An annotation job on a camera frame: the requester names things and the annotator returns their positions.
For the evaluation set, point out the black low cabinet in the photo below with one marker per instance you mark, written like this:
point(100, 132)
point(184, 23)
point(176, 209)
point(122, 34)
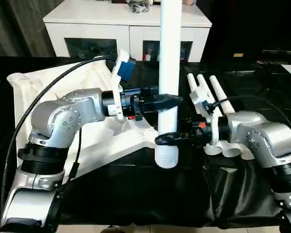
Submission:
point(252, 26)

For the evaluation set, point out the white plastic table leg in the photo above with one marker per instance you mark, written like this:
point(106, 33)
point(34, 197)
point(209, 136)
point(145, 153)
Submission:
point(201, 82)
point(169, 60)
point(219, 94)
point(192, 81)

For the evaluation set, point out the white plastic table top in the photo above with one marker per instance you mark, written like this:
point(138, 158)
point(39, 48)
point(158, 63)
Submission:
point(63, 82)

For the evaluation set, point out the white sideboard cabinet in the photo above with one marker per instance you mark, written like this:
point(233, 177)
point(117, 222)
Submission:
point(99, 21)

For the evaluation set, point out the small yellow label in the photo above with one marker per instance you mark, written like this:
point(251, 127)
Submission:
point(238, 55)

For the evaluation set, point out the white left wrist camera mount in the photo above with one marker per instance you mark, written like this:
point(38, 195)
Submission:
point(126, 68)

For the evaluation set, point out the dark grey curtain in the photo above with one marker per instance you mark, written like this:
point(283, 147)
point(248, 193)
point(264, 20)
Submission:
point(17, 26)

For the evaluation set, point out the bag of black items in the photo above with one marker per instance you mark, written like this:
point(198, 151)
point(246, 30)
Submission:
point(139, 6)

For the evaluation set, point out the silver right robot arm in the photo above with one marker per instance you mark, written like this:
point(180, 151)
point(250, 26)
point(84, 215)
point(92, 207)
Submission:
point(264, 136)

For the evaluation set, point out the red and white container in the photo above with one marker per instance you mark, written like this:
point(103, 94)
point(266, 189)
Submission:
point(150, 57)

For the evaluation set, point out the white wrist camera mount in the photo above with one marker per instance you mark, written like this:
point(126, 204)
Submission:
point(201, 94)
point(126, 68)

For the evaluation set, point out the black plastic mat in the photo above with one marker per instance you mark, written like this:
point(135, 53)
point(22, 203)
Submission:
point(135, 194)

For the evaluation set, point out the beige plush toy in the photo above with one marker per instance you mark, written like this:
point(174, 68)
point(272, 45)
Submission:
point(189, 2)

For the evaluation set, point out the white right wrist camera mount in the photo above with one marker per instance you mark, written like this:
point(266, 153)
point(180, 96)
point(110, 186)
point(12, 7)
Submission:
point(201, 94)

